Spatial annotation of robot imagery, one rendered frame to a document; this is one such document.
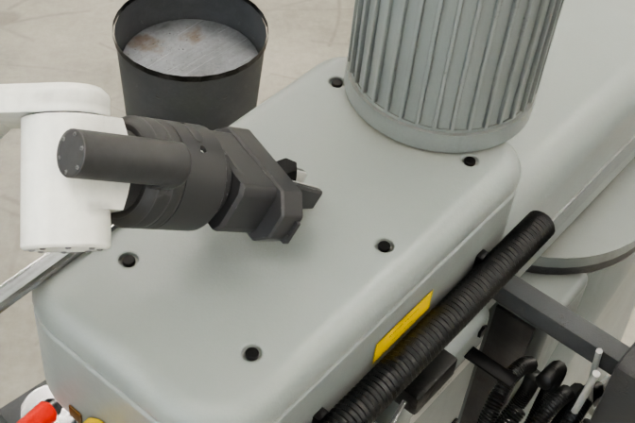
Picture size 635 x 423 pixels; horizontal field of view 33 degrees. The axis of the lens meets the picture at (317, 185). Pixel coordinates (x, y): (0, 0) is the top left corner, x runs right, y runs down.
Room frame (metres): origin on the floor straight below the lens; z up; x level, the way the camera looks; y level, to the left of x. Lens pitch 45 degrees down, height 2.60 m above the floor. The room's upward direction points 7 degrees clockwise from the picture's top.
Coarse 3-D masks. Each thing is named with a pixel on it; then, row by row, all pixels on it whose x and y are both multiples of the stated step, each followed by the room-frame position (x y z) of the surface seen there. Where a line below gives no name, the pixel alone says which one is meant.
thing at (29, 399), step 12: (24, 396) 0.93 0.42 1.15; (36, 396) 0.93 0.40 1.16; (48, 396) 0.93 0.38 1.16; (0, 408) 0.91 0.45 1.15; (12, 408) 0.91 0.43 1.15; (24, 408) 0.90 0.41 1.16; (0, 420) 0.90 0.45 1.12; (12, 420) 0.89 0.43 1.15; (60, 420) 0.89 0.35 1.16; (72, 420) 0.89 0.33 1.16
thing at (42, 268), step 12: (48, 252) 0.60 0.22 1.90; (60, 252) 0.60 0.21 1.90; (72, 252) 0.60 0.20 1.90; (36, 264) 0.58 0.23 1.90; (48, 264) 0.58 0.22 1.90; (60, 264) 0.59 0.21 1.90; (24, 276) 0.57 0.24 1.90; (36, 276) 0.57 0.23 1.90; (48, 276) 0.57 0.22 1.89; (0, 288) 0.55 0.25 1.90; (12, 288) 0.55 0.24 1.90; (24, 288) 0.56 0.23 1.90; (0, 300) 0.54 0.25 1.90; (12, 300) 0.54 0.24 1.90; (0, 312) 0.53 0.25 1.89
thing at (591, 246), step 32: (608, 192) 1.11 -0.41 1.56; (576, 224) 1.04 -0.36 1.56; (608, 224) 1.05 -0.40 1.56; (544, 256) 0.97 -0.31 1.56; (576, 256) 0.98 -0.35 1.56; (608, 256) 1.00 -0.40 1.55; (544, 288) 0.95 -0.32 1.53; (576, 288) 0.96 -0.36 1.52; (608, 288) 1.01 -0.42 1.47; (512, 320) 0.91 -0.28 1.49; (608, 320) 1.06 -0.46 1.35; (512, 352) 0.90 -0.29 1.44; (544, 352) 0.91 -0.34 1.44; (480, 384) 0.92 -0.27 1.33
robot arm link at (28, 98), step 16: (0, 96) 0.57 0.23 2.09; (16, 96) 0.57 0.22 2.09; (32, 96) 0.57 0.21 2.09; (48, 96) 0.58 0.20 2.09; (64, 96) 0.58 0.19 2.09; (80, 96) 0.58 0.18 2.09; (96, 96) 0.59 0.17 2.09; (0, 112) 0.56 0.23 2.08; (16, 112) 0.57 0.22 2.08; (32, 112) 0.57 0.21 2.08; (96, 112) 0.58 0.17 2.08; (0, 128) 0.59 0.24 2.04
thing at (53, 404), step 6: (42, 402) 0.57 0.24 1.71; (48, 402) 0.57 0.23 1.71; (54, 402) 0.57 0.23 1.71; (36, 408) 0.56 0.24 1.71; (42, 408) 0.56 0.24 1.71; (48, 408) 0.56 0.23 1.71; (54, 408) 0.57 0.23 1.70; (60, 408) 0.57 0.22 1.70; (30, 414) 0.55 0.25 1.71; (36, 414) 0.55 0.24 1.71; (42, 414) 0.55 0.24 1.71; (48, 414) 0.56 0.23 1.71; (54, 414) 0.56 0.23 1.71; (24, 420) 0.55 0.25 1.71; (30, 420) 0.55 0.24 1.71; (36, 420) 0.55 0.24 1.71; (42, 420) 0.55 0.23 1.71; (48, 420) 0.55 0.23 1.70; (54, 420) 0.56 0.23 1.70
